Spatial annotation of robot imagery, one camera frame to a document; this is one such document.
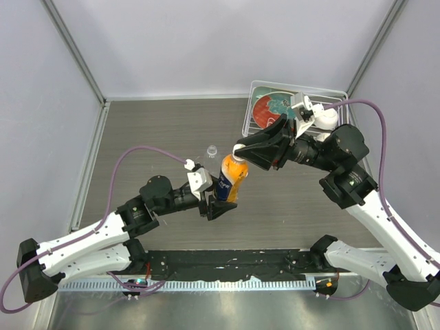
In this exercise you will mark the orange juice bottle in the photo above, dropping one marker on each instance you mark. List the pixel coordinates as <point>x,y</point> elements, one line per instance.
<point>232,174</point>

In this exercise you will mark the white bottle cap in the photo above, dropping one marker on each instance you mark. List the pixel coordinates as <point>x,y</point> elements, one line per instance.
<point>236,149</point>

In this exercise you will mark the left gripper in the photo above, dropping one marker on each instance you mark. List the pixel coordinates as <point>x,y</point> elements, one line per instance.
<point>214,208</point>

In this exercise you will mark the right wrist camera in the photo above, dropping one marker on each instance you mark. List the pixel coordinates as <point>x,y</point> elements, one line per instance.
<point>305,112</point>

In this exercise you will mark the upper white bowl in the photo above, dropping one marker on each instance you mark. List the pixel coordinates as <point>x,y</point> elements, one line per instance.
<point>327,120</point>

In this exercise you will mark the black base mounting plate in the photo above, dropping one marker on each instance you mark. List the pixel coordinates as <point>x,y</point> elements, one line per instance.
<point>228,265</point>

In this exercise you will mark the lower white bowl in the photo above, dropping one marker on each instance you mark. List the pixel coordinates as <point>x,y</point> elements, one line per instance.
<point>322,137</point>

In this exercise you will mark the red and teal plate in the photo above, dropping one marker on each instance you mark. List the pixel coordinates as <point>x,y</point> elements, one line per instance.
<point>269,104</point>

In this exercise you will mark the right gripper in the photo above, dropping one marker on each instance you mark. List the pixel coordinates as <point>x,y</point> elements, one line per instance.
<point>276,152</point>

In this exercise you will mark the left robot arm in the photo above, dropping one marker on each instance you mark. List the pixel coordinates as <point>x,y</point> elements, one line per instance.
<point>111,244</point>

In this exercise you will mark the clear empty plastic bottle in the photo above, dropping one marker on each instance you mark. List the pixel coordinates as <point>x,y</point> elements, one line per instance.
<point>212,158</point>

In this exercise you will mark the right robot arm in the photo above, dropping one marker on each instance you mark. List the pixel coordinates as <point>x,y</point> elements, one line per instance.
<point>408,272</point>

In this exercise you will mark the white wire dish rack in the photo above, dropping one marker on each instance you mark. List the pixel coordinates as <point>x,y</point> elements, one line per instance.
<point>327,97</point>

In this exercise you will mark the white bowl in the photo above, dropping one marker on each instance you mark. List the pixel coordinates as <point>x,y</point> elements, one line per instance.
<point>322,137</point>
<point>327,120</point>

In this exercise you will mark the slotted cable duct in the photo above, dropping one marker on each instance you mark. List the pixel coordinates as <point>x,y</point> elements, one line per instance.
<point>107,284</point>

